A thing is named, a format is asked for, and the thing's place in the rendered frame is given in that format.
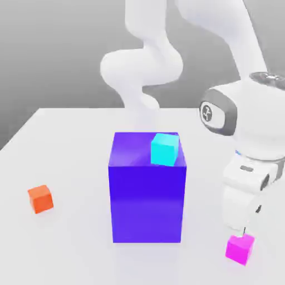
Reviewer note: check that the small magenta cube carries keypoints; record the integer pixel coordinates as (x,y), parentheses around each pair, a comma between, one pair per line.
(238,250)

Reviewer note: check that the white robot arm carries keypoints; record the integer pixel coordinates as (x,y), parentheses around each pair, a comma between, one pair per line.
(142,66)

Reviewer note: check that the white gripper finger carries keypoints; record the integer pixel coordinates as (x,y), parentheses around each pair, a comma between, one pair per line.
(242,232)

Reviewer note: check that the small cyan cube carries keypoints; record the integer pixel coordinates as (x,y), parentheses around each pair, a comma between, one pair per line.
(163,151)

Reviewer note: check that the large purple box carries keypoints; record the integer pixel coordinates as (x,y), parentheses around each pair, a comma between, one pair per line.
(145,200)

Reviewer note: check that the small orange cube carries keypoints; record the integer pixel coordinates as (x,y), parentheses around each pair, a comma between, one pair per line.
(41,200)

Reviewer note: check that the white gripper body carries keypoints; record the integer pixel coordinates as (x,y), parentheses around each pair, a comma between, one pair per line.
(239,204)

